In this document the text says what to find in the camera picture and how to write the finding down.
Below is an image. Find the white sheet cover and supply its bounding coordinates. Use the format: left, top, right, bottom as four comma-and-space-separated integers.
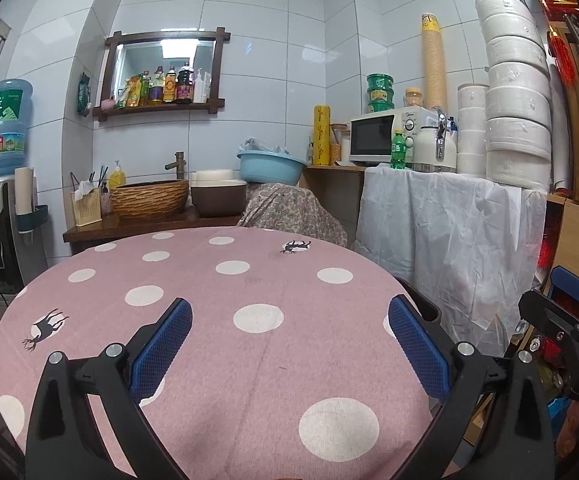
353, 165, 549, 357

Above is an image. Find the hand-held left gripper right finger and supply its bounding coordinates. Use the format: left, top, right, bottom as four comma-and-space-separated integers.
388, 294, 554, 480

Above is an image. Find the wicker basket sink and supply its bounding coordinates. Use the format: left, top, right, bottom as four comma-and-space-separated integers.
110, 179, 191, 220

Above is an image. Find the green wall packet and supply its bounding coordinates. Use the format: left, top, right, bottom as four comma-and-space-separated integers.
76, 72, 93, 117

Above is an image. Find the tall stack of paper cups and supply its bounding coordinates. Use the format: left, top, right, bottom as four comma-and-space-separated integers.
421, 14, 448, 111

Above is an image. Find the blue water jug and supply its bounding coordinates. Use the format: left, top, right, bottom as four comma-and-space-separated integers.
0, 79, 34, 181

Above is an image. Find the dark wooden counter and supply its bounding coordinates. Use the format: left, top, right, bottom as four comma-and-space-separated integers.
63, 207, 243, 256

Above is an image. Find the paper cup dispenser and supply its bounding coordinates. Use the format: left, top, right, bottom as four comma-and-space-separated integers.
14, 166, 50, 236

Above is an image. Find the glass storage jar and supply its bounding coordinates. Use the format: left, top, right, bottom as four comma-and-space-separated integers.
332, 124, 351, 164

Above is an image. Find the green soda bottle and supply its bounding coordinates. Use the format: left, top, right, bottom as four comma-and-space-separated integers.
391, 130, 408, 170

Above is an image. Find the amber sauce bottle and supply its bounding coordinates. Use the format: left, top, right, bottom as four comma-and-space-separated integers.
164, 65, 178, 105

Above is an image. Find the stack of wrapped foam bowls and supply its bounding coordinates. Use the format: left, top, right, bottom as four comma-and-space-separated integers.
475, 0, 553, 189

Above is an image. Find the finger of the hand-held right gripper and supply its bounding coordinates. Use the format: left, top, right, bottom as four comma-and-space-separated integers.
519, 266, 579, 361

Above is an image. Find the red hanging decoration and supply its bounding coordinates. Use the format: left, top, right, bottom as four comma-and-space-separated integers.
514, 0, 579, 87

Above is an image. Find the stack of white paper containers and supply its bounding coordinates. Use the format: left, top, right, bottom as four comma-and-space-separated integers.
456, 83, 491, 177

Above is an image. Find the yellow soap dispenser bottle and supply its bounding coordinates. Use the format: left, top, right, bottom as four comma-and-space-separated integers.
108, 160, 127, 190

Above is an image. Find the light blue plastic basin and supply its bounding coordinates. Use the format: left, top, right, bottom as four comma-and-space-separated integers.
237, 150, 308, 186

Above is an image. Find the grey plastic bag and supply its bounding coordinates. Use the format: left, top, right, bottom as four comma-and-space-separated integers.
240, 136, 291, 157

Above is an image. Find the wooden framed mirror shelf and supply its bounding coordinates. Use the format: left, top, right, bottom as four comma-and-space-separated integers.
93, 27, 232, 122

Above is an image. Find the light wooden shelf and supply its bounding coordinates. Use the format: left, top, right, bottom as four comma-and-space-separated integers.
302, 162, 368, 246

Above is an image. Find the bronze faucet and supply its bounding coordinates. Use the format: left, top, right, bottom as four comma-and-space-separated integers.
164, 151, 187, 181

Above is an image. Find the chopstick holder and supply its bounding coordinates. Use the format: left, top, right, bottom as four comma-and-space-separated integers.
98, 165, 114, 219

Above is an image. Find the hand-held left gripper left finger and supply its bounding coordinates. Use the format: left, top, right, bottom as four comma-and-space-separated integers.
26, 297, 194, 480

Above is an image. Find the dark soy sauce bottle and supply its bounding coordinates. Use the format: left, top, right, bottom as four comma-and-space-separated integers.
174, 61, 194, 105

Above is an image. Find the white microwave oven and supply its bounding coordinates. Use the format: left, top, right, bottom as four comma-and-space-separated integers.
349, 106, 441, 166

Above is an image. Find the floral cloth cover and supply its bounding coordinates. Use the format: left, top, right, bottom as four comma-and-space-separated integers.
237, 183, 348, 249

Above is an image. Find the beige utensil holder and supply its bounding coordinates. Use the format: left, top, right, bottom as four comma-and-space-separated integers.
71, 180, 104, 226

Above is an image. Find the brown basin with white lid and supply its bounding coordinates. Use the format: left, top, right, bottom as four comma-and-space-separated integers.
190, 169, 248, 219

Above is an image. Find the pink polka dot tablecloth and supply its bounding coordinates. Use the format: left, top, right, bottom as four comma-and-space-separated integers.
0, 226, 439, 480

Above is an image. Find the yellow plastic wrap roll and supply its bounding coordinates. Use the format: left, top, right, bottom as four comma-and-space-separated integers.
313, 105, 331, 166

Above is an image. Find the yellow oil bottle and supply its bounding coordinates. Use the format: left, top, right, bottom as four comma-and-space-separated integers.
150, 66, 165, 105

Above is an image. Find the stack of green noodle bowls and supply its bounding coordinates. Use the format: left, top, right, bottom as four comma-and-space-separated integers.
367, 73, 395, 114

